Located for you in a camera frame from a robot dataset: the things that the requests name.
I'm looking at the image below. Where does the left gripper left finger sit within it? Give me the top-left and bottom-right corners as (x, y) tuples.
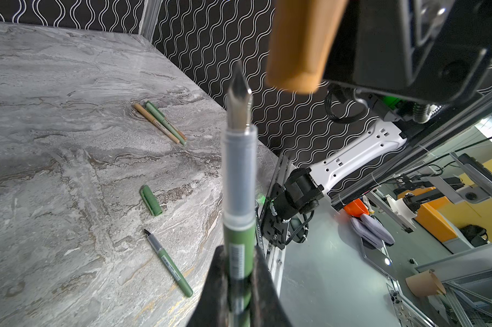
(187, 245), (229, 326)

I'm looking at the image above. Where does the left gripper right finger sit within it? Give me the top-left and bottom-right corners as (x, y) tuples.
(250, 255), (291, 327)

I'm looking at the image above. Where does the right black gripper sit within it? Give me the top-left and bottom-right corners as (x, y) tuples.
(323, 1), (492, 104)

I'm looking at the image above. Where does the light green pen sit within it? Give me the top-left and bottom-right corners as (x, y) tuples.
(146, 101), (186, 145)

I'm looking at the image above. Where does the tan pen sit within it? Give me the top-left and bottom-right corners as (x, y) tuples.
(132, 103), (180, 144)

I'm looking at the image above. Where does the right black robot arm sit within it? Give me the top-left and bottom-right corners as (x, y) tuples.
(311, 1), (492, 192)

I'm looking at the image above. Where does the green pen cap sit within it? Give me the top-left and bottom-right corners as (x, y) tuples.
(140, 185), (162, 217)

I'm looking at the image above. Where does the orange box outside cell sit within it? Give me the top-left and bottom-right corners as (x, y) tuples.
(344, 199), (370, 218)

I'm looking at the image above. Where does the brown cardboard tape roll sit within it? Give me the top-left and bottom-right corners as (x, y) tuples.
(405, 270), (446, 298)

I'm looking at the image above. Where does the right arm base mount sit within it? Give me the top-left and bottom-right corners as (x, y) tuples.
(260, 155), (324, 250)

